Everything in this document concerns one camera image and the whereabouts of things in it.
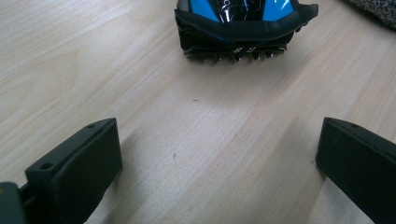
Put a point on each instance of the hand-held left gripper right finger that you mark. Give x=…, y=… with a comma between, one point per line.
x=358, y=161

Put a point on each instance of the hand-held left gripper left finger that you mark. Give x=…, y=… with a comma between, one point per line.
x=74, y=168

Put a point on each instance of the grey fuzzy cloth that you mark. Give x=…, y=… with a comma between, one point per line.
x=379, y=9

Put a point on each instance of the blue toy car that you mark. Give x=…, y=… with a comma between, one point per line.
x=249, y=31

